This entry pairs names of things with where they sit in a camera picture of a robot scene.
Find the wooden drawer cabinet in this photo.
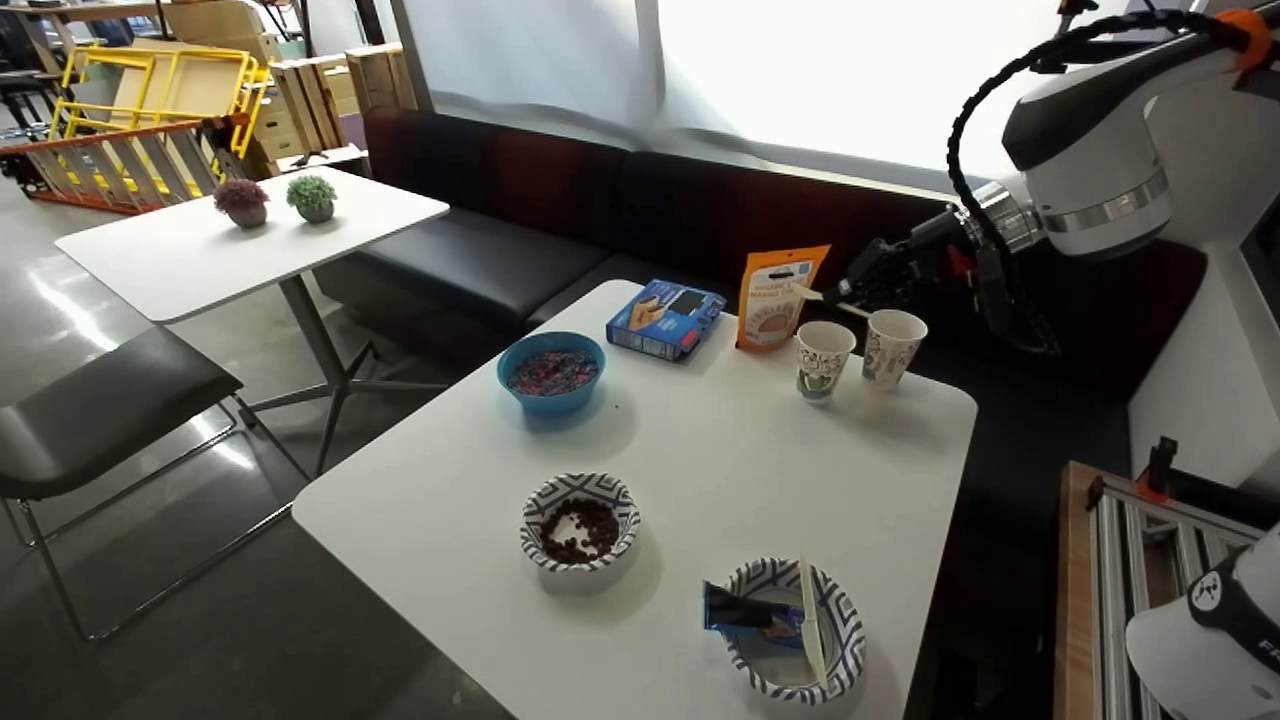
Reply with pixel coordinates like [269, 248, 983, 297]
[253, 46, 423, 174]

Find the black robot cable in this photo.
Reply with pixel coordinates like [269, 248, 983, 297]
[940, 10, 1257, 357]

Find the dark blue snack packet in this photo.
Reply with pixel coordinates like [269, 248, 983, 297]
[698, 581, 804, 657]

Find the yellow metal rack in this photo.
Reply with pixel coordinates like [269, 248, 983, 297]
[47, 38, 274, 159]

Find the orange strap on arm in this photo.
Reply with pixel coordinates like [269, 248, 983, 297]
[1210, 6, 1276, 75]

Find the paper cup with red candies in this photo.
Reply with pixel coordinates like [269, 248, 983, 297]
[858, 307, 932, 394]

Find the white window curtain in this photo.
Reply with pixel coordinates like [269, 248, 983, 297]
[397, 0, 1054, 193]

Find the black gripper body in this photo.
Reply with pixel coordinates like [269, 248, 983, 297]
[889, 208, 1017, 294]

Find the wooden slatted pallet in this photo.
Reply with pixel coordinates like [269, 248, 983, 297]
[0, 116, 245, 217]

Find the patterned paper bowl with packet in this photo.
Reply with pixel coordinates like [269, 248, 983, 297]
[698, 555, 870, 707]

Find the grey chair with metal legs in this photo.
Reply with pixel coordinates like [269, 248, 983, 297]
[0, 326, 310, 646]

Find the white rounded device black emblem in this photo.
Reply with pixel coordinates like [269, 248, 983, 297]
[1122, 526, 1280, 720]

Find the blue cookie box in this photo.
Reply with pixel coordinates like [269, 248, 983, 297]
[602, 276, 729, 365]

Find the blue plastic bowl with candies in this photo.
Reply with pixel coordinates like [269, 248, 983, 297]
[491, 329, 608, 430]

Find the paper cup with dark beans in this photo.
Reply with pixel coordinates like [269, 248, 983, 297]
[793, 315, 858, 410]

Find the dark sofa backrest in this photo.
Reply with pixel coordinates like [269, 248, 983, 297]
[362, 112, 1210, 394]

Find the white plastic spoon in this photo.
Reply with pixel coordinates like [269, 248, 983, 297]
[789, 274, 870, 320]

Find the wooden plank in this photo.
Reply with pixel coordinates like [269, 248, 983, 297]
[1053, 455, 1111, 720]

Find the black clamp with red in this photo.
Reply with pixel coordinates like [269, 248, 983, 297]
[1132, 434, 1280, 532]

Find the white side table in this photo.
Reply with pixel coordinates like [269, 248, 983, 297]
[53, 166, 454, 473]

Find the orange and white snack pouch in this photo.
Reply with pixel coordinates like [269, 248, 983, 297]
[735, 241, 837, 357]

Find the patterned paper bowl with beans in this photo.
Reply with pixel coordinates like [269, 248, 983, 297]
[514, 469, 645, 581]

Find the black sofa seat cushion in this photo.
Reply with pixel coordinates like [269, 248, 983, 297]
[310, 206, 608, 357]

